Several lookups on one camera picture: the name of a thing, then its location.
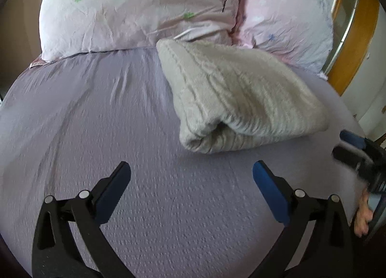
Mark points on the pink floral pillow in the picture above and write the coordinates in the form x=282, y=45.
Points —
x=283, y=21

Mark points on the wooden headboard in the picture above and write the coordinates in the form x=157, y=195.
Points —
x=352, y=24

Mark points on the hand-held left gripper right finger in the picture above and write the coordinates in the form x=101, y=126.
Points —
x=270, y=191

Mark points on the white floral pillow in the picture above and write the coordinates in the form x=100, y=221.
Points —
x=138, y=9

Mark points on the lilac bed sheet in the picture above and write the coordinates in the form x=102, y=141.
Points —
x=156, y=175

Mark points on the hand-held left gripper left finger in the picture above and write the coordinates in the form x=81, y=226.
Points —
x=112, y=191

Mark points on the beige knit sweater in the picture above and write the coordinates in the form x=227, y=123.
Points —
x=238, y=96

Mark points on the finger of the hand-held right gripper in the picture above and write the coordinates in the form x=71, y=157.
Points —
x=353, y=139
x=346, y=155

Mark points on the person's right hand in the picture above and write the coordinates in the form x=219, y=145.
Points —
x=363, y=214

